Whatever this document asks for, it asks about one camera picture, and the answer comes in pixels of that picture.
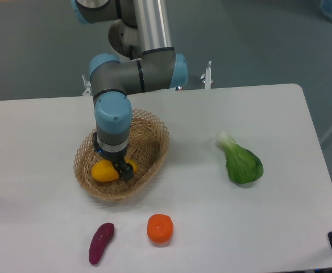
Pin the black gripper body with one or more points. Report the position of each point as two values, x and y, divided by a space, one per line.
115 155

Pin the yellow mango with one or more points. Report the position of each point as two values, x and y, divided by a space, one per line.
103 171

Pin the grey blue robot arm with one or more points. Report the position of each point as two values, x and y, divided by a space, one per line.
145 61

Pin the woven wicker basket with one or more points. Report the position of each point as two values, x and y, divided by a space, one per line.
148 147

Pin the orange tangerine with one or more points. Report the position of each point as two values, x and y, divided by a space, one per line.
160 228

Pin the purple sweet potato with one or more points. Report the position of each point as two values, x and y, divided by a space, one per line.
100 241

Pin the green bok choy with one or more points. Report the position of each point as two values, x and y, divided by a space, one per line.
242 165

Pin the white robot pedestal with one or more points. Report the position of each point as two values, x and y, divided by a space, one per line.
125 43

